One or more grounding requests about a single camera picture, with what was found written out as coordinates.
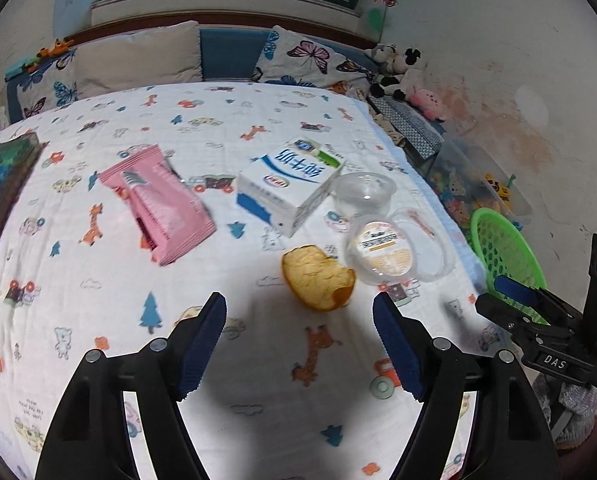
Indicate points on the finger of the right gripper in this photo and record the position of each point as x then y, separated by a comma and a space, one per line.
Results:
544, 303

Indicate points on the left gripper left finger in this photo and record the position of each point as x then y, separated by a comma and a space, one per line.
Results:
88, 436

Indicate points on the clear round lidded container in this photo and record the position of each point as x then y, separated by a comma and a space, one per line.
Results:
398, 247

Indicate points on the clear plastic cup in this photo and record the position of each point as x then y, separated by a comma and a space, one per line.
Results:
361, 193

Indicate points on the orange peel piece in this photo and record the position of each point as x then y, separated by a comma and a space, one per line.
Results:
317, 280

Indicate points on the pink snack packet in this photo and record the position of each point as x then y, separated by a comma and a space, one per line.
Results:
171, 218

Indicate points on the white blue milk carton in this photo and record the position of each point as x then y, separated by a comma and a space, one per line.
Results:
285, 186

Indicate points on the right gloved hand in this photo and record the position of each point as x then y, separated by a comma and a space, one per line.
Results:
569, 410

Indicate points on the green plastic mesh basket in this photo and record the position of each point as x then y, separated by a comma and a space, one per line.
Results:
504, 251

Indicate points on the clear plastic toy bin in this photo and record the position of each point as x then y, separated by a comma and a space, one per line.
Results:
466, 178

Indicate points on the patterned grey folded cloth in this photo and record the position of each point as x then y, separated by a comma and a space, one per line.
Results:
424, 136

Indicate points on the pink plush toy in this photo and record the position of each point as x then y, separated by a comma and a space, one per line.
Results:
428, 104

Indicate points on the patterned white tablecloth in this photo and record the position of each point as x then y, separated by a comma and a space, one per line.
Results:
289, 393

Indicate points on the black white cow plush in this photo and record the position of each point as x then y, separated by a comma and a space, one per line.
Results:
399, 72

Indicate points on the dark colourful book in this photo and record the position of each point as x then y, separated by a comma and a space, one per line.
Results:
17, 160

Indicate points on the butterfly print pillow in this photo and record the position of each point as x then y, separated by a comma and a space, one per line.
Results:
290, 59

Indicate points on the blue sofa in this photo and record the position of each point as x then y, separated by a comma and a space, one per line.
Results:
227, 54

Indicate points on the beige cushion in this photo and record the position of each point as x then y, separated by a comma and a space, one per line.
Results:
160, 55

